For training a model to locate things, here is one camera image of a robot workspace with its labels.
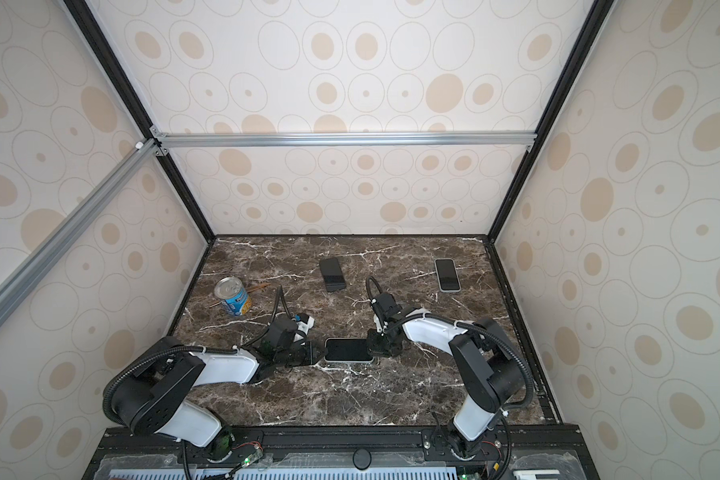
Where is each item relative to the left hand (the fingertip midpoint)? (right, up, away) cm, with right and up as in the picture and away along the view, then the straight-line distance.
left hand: (335, 351), depth 87 cm
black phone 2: (-4, +22, +22) cm, 31 cm away
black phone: (+3, 0, 0) cm, 3 cm away
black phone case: (-4, +22, +22) cm, 31 cm away
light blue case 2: (+37, +16, +16) cm, 43 cm away
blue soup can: (-31, +16, +3) cm, 35 cm away
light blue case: (+11, -2, 0) cm, 11 cm away
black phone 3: (+39, +22, +22) cm, 50 cm away
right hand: (+11, -2, +3) cm, 11 cm away
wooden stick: (-31, +17, +15) cm, 38 cm away
